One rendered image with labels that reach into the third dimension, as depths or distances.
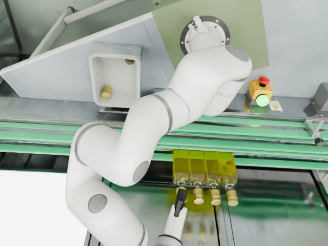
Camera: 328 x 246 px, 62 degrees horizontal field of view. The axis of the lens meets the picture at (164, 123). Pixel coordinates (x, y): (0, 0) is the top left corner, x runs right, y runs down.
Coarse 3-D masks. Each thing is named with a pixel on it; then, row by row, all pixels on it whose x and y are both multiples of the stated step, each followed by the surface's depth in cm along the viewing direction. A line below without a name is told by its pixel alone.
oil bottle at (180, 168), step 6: (174, 150) 102; (180, 150) 102; (186, 150) 102; (174, 156) 100; (180, 156) 100; (186, 156) 100; (174, 162) 98; (180, 162) 98; (186, 162) 98; (174, 168) 96; (180, 168) 96; (186, 168) 96; (174, 174) 95; (180, 174) 94; (186, 174) 94; (174, 180) 95; (180, 180) 94; (186, 180) 94
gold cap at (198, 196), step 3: (195, 189) 92; (198, 189) 91; (201, 189) 92; (195, 192) 91; (198, 192) 91; (201, 192) 91; (195, 195) 90; (198, 195) 90; (201, 195) 90; (195, 198) 90; (198, 198) 89; (201, 198) 89; (195, 201) 90; (198, 201) 90; (201, 201) 90; (198, 204) 91
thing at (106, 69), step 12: (96, 60) 96; (108, 60) 99; (120, 60) 99; (96, 72) 97; (108, 72) 102; (120, 72) 102; (132, 72) 102; (96, 84) 99; (108, 84) 106; (120, 84) 106; (132, 84) 106; (96, 96) 101; (120, 96) 107; (132, 96) 108
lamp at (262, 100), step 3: (258, 96) 101; (261, 96) 100; (264, 96) 100; (267, 96) 101; (258, 99) 101; (261, 99) 100; (264, 99) 99; (267, 99) 100; (258, 102) 101; (261, 102) 100; (264, 102) 100; (267, 102) 100; (261, 105) 101; (264, 105) 101
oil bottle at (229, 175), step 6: (222, 156) 102; (228, 156) 102; (222, 162) 100; (228, 162) 100; (234, 162) 100; (222, 168) 98; (228, 168) 98; (234, 168) 98; (222, 174) 96; (228, 174) 96; (234, 174) 96; (222, 180) 96; (228, 180) 94; (234, 180) 95; (234, 186) 96
